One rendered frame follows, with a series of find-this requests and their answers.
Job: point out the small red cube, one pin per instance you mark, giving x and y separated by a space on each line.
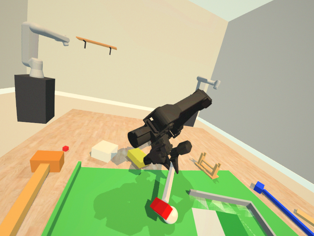
65 148

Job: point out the white golf ball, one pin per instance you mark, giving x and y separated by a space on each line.
173 218

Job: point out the yellow rectangular block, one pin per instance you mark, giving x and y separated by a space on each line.
137 155

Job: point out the cream block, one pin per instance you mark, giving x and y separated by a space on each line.
104 151

